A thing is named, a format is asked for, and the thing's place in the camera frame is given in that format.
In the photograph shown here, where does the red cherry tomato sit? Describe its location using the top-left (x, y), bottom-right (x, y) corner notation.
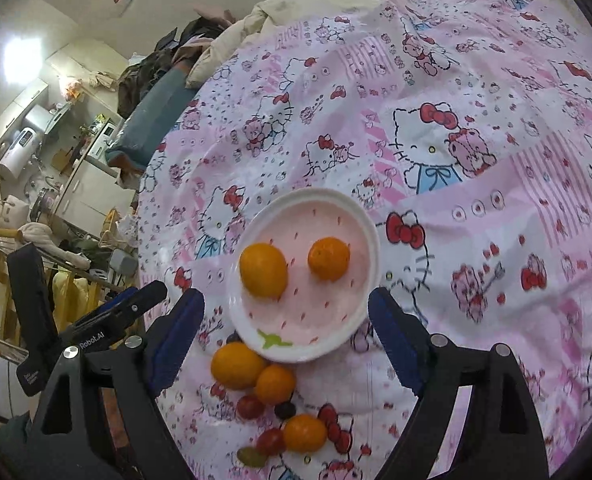
top-left (256, 427), bottom-right (287, 457)
top-left (236, 394), bottom-right (265, 421)

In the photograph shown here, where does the white pink plate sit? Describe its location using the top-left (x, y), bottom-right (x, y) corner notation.
top-left (224, 187), bottom-right (381, 365)

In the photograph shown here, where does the large orange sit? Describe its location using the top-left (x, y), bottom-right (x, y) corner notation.
top-left (239, 242), bottom-right (289, 300)
top-left (210, 341), bottom-right (269, 391)

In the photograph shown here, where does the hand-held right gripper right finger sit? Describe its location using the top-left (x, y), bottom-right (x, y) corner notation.
top-left (367, 286), bottom-right (551, 480)

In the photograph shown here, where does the pink cartoon printed blanket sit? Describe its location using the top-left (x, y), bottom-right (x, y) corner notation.
top-left (136, 0), bottom-right (592, 480)

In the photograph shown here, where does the blue pillow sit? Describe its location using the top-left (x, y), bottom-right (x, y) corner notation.
top-left (106, 67), bottom-right (197, 171)

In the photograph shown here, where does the grey box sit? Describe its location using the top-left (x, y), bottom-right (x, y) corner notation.
top-left (110, 249), bottom-right (139, 286)

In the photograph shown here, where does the green cherry tomato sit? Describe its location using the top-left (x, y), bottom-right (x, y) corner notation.
top-left (237, 447), bottom-right (269, 468)

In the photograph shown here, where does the yellow cloth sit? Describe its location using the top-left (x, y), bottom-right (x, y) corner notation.
top-left (51, 267), bottom-right (89, 331)

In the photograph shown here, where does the small orange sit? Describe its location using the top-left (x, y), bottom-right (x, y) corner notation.
top-left (254, 364), bottom-right (297, 407)
top-left (282, 414), bottom-right (328, 453)
top-left (307, 236), bottom-right (351, 282)

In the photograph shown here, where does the cream duvet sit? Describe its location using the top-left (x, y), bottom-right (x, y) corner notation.
top-left (186, 0), bottom-right (592, 91)

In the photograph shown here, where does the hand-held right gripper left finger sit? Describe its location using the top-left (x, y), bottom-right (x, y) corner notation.
top-left (11, 287), bottom-right (207, 480)

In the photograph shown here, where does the pile of dark clothes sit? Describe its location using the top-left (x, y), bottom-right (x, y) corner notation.
top-left (117, 15), bottom-right (237, 118)

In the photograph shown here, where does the white washing machine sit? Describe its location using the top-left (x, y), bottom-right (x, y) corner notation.
top-left (58, 119), bottom-right (138, 223)

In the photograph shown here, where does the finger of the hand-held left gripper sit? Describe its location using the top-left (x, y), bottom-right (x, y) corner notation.
top-left (78, 280), bottom-right (169, 333)

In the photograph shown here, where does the white water heater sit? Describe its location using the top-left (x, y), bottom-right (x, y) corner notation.
top-left (0, 127), bottom-right (44, 183)

